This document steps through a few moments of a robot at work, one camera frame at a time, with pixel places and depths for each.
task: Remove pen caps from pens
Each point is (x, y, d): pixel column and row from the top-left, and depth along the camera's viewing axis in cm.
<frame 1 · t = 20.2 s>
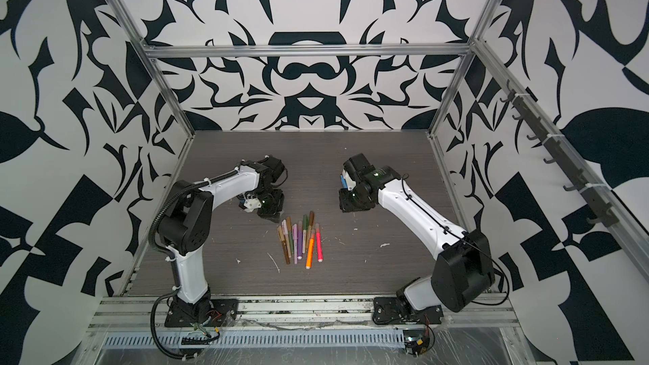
left hand: (284, 206, 94), fingers open
right hand: (343, 201, 82), fingers open
pink highlighter pen: (319, 243, 89), on the table
orange highlighter pen: (310, 250, 87), point 2 cm above the table
purple highlighter pen: (300, 234, 91), on the table
brown cap beige pen: (311, 219, 94), point 2 cm above the table
pink slim pen: (295, 242, 89), on the table
gold cap green pen: (290, 234, 91), on the table
tan cap brown pen: (282, 240, 90), on the table

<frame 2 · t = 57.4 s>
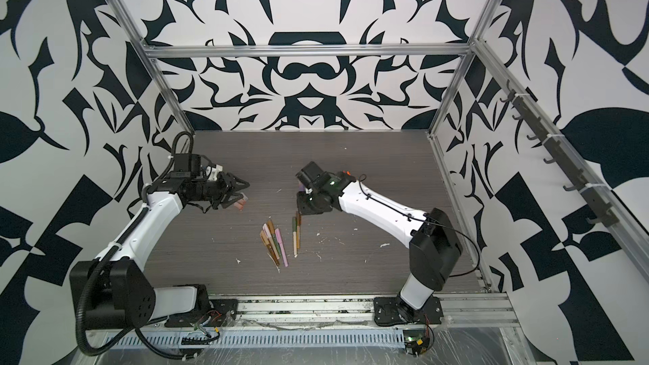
left hand: (245, 185, 82), fingers open
right hand: (300, 204, 81), fingers closed
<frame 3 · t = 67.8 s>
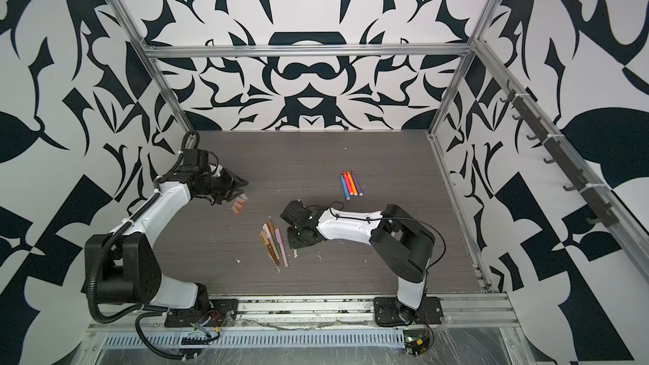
left hand: (244, 180, 87), fingers open
right hand: (292, 238, 87), fingers open
blue highlighter pen: (345, 188, 103), on the table
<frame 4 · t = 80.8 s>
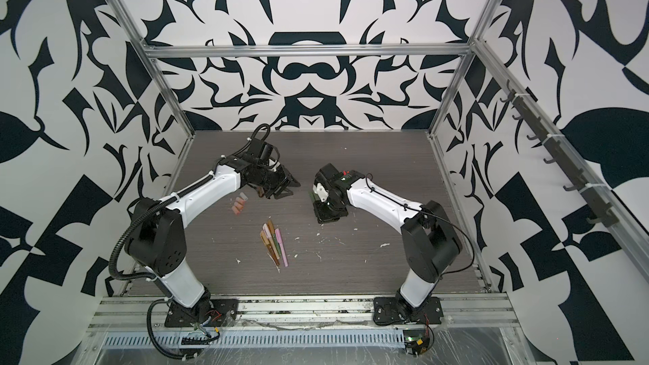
left hand: (297, 182, 86), fingers open
right hand: (317, 216, 85), fingers closed
